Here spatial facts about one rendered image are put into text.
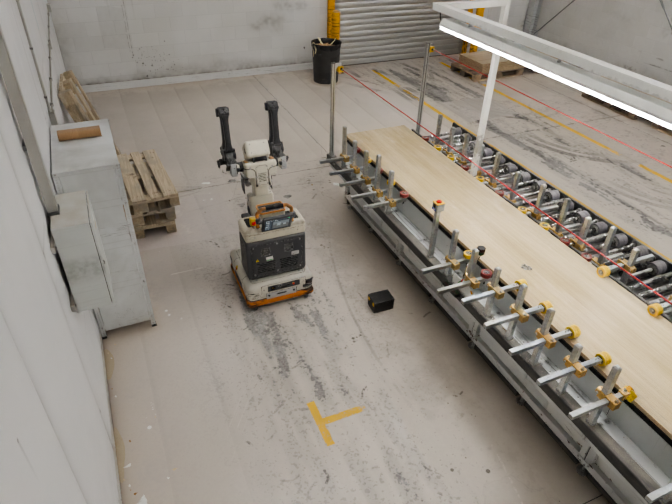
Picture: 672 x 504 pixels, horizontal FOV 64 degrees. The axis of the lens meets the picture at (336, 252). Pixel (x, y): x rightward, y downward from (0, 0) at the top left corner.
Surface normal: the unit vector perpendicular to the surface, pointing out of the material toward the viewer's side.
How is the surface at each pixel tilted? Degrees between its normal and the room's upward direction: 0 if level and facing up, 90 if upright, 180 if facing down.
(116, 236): 90
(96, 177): 90
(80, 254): 90
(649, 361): 0
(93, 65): 90
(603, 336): 0
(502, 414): 0
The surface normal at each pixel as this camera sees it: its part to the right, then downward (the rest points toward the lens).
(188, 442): 0.03, -0.81
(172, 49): 0.40, 0.54
